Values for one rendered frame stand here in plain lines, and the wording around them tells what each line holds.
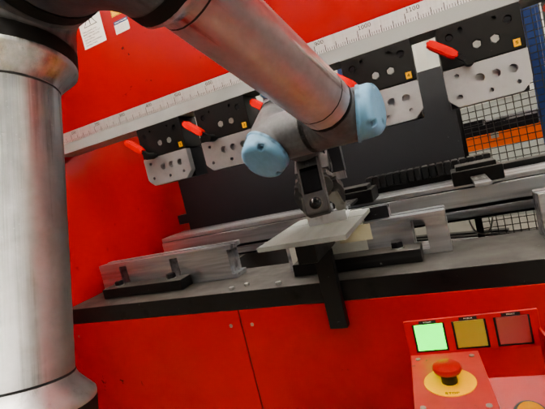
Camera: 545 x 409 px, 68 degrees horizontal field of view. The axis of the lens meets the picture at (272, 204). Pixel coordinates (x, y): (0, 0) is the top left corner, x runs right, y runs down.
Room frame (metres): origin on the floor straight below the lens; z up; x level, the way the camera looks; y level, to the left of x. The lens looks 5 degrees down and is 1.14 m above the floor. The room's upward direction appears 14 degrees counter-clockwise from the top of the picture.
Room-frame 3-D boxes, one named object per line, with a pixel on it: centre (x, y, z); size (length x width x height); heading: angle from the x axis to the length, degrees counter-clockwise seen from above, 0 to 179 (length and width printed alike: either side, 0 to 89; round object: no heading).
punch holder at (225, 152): (1.09, 0.06, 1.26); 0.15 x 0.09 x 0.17; 66
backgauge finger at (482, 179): (1.00, -0.52, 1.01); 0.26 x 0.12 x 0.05; 156
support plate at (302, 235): (0.86, -0.09, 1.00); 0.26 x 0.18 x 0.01; 156
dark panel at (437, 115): (1.56, -0.14, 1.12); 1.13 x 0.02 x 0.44; 66
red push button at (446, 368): (0.56, -0.19, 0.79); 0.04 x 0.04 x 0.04
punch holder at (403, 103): (0.92, -0.30, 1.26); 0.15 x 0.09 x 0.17; 66
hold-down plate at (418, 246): (0.93, -0.16, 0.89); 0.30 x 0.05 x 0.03; 66
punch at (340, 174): (1.00, -0.15, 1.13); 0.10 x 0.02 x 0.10; 66
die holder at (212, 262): (1.22, 0.36, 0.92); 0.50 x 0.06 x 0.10; 66
